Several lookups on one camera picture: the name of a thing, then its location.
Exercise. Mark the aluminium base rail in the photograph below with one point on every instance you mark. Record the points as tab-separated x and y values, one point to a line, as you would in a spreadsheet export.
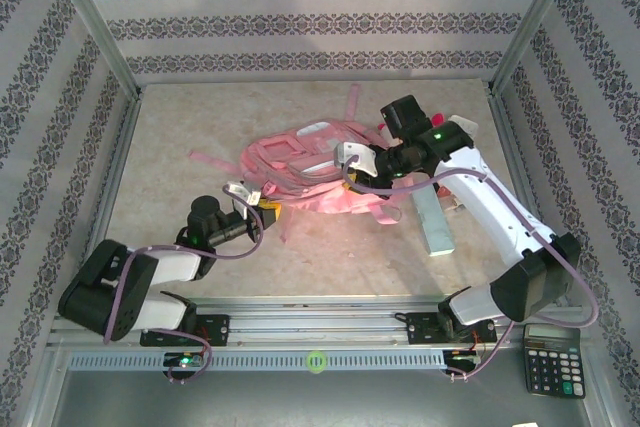
310	327

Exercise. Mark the black desk calculator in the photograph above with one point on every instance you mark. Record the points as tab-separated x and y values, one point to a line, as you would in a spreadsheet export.
554	367

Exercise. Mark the black mounting plate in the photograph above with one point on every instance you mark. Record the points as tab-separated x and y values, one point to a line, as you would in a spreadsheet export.
215	329
422	329

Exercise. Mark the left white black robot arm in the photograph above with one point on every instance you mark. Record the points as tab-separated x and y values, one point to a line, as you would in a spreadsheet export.
170	267

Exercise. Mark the white paper scrap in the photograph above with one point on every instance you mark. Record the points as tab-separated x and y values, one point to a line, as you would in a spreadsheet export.
527	424

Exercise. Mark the green-lit controller board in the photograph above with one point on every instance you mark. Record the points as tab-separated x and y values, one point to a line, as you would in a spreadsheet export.
185	361
462	358

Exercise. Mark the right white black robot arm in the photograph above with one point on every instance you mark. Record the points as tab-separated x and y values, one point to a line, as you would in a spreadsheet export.
495	202

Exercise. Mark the white square alarm clock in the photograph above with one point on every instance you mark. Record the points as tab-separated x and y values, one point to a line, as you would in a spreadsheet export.
467	124

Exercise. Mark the aluminium frame post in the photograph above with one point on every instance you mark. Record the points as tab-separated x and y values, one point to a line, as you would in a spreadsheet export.
537	17
90	22

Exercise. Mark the pink backpack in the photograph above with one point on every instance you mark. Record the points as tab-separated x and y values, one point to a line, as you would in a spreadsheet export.
300	162

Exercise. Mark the light blue pencil case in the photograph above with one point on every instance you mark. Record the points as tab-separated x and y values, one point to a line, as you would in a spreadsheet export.
437	227

